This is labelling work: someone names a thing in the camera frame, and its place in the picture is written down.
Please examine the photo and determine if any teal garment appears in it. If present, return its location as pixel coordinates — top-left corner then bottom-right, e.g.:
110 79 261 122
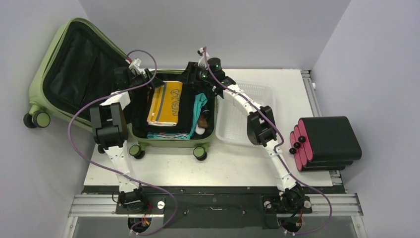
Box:
147 93 208 139

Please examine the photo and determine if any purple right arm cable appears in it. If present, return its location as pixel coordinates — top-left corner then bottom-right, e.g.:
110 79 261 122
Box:
203 46 333 237

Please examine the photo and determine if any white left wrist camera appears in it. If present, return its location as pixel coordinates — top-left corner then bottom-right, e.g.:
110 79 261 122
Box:
128 58 142 73

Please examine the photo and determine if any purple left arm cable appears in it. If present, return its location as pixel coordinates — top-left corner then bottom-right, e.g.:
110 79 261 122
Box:
67 49 179 237

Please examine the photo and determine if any green hard-shell suitcase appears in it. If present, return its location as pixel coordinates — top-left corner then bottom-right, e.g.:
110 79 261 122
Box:
23 18 216 161

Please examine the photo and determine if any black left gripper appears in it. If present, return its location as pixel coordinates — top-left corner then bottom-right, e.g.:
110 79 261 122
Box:
128 69 165 94

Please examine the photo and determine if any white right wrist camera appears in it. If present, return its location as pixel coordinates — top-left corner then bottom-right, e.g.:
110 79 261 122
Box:
197 47 206 66

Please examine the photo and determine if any white brown cosmetic palette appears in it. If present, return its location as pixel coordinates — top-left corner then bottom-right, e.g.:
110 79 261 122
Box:
195 113 210 135

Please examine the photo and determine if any black and pink storage organizer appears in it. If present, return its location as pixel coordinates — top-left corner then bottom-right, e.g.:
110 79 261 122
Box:
289 116 362 172

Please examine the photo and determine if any white perforated plastic basket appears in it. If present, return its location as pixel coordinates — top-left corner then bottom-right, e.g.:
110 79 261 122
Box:
215 81 276 146

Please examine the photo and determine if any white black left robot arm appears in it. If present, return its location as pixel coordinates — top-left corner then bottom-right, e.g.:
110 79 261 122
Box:
90 89 149 213

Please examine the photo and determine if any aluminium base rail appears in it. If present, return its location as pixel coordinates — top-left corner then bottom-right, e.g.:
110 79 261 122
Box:
69 193 362 217

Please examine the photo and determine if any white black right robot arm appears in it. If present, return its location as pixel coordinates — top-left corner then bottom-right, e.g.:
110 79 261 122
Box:
186 58 308 212

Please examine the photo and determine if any yellow folded hello towel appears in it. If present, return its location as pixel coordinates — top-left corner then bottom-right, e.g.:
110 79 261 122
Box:
147 81 183 127

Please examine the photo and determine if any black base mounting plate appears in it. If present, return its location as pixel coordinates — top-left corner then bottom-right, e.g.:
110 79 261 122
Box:
71 186 344 233

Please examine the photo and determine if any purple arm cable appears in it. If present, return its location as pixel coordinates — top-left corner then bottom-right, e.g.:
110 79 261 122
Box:
67 49 179 237
203 46 333 237

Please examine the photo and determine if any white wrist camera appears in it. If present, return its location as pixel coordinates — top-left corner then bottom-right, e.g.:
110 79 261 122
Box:
197 47 206 66
128 58 142 73

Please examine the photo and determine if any black folded garment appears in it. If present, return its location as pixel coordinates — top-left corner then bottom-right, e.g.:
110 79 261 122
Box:
131 84 198 138

